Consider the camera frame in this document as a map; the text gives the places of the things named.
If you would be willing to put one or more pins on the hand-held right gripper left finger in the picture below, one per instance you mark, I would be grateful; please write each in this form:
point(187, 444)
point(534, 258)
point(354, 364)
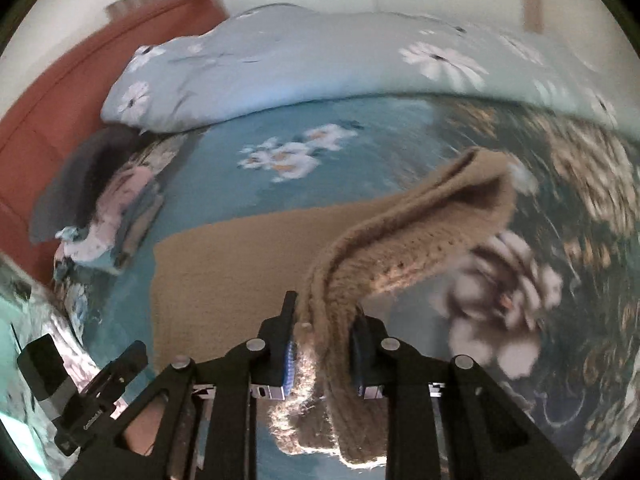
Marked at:
point(288, 366)

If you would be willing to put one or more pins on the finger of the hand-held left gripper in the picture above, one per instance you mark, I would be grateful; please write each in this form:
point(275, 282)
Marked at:
point(125, 365)

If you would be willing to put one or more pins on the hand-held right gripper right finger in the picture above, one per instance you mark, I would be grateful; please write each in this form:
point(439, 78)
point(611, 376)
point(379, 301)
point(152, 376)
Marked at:
point(358, 362)

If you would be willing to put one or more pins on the brown knitted sweater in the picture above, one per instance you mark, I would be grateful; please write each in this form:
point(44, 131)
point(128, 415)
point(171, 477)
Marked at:
point(225, 270)

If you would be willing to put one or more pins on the pink floral folded garment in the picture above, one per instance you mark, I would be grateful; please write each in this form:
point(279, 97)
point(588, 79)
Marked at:
point(125, 195)

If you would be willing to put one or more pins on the grey folded garment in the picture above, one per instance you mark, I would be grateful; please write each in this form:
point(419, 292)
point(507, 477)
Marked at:
point(80, 180)

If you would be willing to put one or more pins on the teal floral bed sheet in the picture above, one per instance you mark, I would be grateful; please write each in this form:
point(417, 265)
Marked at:
point(380, 130)

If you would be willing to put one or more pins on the red headboard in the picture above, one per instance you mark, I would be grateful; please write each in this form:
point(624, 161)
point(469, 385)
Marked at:
point(60, 100)

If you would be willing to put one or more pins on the light blue floral quilt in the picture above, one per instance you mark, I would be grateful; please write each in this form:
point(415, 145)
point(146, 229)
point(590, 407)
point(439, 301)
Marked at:
point(300, 60)

